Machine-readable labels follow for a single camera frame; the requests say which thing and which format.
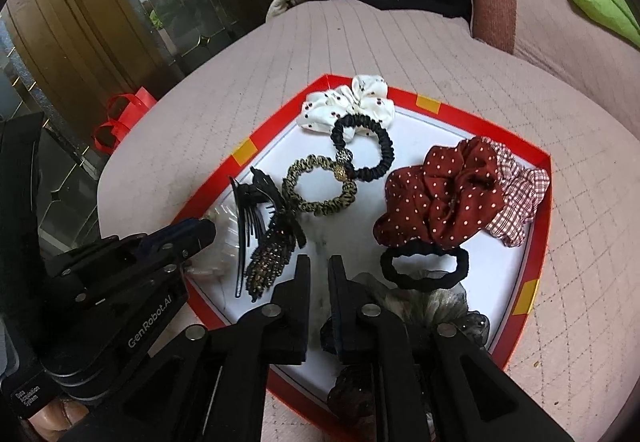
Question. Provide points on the red polka dot scrunchie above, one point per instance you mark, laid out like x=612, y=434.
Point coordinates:
x=440, y=192

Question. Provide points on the clear ruffled scrunchie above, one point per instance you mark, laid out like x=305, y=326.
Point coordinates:
x=225, y=247

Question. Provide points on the red plaid scrunchie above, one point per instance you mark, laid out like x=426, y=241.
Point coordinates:
x=525, y=192

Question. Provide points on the person's left hand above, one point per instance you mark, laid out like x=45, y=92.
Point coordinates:
x=55, y=417

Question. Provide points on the pink quilted cover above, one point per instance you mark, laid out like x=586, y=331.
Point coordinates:
x=350, y=42

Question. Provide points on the red tray with white base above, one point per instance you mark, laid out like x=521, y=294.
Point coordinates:
x=415, y=142

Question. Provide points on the red gift bag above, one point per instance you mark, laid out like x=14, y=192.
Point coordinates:
x=135, y=100

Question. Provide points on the white cherry print scrunchie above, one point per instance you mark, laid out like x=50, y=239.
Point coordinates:
x=320, y=110

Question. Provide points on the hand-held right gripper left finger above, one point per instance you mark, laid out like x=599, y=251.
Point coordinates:
x=299, y=302

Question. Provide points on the grey sheer scrunchie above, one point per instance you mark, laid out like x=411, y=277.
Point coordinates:
x=430, y=304

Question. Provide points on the brown sheer scrunchie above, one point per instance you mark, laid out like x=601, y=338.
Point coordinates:
x=350, y=387

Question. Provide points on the leaded glass wooden door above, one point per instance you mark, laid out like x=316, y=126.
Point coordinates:
x=75, y=22

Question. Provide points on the rhinestone hair claw clip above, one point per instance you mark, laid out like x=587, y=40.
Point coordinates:
x=270, y=247

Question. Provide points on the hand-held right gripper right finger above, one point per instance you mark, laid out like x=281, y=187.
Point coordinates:
x=340, y=307

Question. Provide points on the brown bolster with pink cover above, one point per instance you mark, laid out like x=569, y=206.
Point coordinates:
x=550, y=22

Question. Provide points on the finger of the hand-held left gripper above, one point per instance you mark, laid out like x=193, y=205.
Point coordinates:
x=150, y=274
x=195, y=229

